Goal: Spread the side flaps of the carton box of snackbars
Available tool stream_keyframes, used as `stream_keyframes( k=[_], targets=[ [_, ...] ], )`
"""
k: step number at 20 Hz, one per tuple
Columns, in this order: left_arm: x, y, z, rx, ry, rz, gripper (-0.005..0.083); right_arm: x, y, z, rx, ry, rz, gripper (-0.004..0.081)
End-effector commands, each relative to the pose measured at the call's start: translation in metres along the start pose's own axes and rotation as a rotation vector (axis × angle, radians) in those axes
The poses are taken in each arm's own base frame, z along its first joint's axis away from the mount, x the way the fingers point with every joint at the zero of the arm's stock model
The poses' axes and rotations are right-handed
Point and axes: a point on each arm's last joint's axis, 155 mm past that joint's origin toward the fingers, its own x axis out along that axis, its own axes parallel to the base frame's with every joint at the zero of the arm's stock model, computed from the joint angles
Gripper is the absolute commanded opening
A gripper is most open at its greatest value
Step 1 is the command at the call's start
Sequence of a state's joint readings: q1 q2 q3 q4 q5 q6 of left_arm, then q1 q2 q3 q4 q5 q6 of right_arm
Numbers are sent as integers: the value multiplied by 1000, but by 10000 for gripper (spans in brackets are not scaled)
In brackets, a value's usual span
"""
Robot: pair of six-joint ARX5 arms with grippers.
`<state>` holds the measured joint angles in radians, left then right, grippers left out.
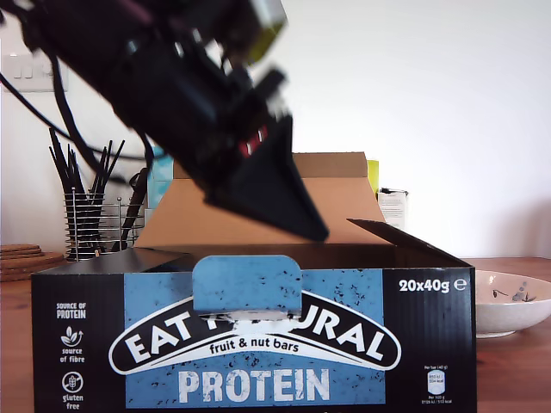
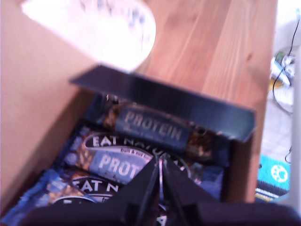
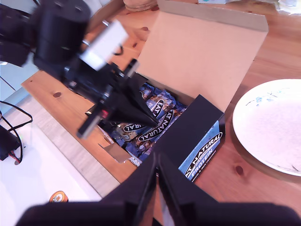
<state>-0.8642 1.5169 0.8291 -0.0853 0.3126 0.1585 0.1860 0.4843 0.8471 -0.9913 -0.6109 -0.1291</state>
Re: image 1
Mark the yellow-green package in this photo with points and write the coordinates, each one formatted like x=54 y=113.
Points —
x=373 y=178

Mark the white light switch plate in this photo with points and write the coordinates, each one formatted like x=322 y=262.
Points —
x=36 y=84

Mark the blue tissue box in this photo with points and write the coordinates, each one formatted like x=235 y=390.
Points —
x=159 y=183

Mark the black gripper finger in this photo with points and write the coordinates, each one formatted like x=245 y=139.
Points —
x=267 y=202
x=284 y=155

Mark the white labelled small carton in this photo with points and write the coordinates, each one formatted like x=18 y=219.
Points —
x=394 y=208

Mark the thick black stick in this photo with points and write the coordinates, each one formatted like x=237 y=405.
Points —
x=60 y=152

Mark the black blue snackbar carton box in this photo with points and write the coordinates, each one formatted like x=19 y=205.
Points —
x=258 y=378

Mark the thin black stick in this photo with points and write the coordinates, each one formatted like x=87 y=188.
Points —
x=59 y=170
x=73 y=168
x=109 y=147
x=97 y=174
x=113 y=164

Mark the white floral ceramic bowl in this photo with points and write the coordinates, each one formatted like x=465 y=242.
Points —
x=512 y=310

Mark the round cork coaster stack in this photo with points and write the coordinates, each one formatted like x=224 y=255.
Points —
x=19 y=249

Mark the round wooden board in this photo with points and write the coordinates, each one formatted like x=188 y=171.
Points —
x=30 y=266

